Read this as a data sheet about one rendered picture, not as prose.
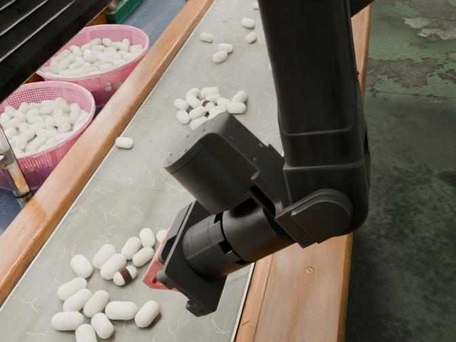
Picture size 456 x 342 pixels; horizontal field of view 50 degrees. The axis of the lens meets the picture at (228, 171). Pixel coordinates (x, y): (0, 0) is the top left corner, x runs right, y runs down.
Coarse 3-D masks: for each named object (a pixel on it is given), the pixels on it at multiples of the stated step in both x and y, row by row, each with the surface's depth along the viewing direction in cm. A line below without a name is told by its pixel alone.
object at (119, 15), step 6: (114, 0) 142; (120, 0) 150; (126, 0) 150; (132, 0) 153; (138, 0) 157; (108, 6) 143; (114, 6) 143; (120, 6) 146; (126, 6) 149; (132, 6) 153; (108, 12) 143; (114, 12) 143; (120, 12) 146; (126, 12) 150; (108, 18) 143; (114, 18) 143; (120, 18) 146
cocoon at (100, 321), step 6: (96, 318) 57; (102, 318) 57; (96, 324) 57; (102, 324) 57; (108, 324) 57; (96, 330) 57; (102, 330) 56; (108, 330) 56; (102, 336) 56; (108, 336) 56
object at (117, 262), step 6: (114, 258) 64; (120, 258) 64; (108, 264) 63; (114, 264) 63; (120, 264) 64; (102, 270) 63; (108, 270) 63; (114, 270) 63; (102, 276) 63; (108, 276) 63
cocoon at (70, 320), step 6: (60, 312) 58; (66, 312) 58; (72, 312) 58; (78, 312) 58; (54, 318) 58; (60, 318) 57; (66, 318) 57; (72, 318) 57; (78, 318) 58; (54, 324) 57; (60, 324) 57; (66, 324) 57; (72, 324) 57; (78, 324) 58
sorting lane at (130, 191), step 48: (240, 0) 134; (192, 48) 114; (240, 48) 112; (144, 144) 87; (96, 192) 78; (144, 192) 77; (48, 240) 70; (96, 240) 70; (48, 288) 64; (96, 288) 63; (144, 288) 62; (240, 288) 61; (0, 336) 59; (48, 336) 58; (96, 336) 58; (144, 336) 57; (192, 336) 56
